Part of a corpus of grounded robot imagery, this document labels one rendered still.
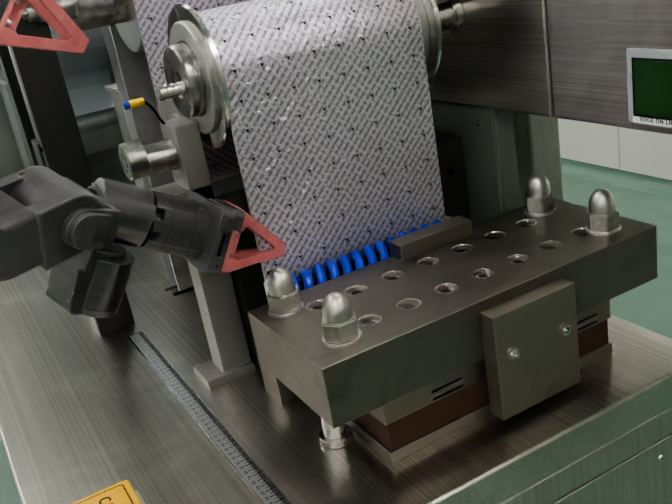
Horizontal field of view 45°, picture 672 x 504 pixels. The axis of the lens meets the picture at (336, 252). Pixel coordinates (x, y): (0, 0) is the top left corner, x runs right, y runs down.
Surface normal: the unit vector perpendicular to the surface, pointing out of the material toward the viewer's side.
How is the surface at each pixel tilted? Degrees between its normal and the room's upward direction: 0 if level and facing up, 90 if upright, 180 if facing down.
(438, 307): 0
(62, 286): 71
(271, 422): 0
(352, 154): 90
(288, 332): 0
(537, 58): 90
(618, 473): 90
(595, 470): 90
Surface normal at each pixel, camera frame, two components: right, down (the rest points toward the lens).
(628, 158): -0.86, 0.32
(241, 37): 0.30, -0.32
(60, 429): -0.17, -0.92
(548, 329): 0.48, 0.25
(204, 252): -0.83, -0.19
